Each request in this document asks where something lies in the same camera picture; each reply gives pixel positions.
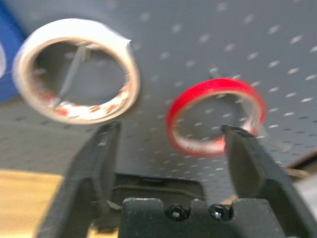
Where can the white tape roll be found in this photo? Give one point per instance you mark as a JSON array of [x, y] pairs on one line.
[[74, 27]]

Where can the dark grey pegboard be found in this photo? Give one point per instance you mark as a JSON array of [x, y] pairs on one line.
[[198, 24]]

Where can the red tape roll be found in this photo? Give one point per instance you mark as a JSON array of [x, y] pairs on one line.
[[198, 86]]

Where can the metal peg hook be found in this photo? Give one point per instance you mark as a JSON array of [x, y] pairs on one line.
[[71, 72]]

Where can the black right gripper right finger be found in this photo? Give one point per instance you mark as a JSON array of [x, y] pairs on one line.
[[250, 168]]

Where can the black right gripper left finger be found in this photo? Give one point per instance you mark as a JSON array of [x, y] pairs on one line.
[[81, 188]]

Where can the blue tape roll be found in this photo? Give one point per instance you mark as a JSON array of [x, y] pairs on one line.
[[10, 62]]

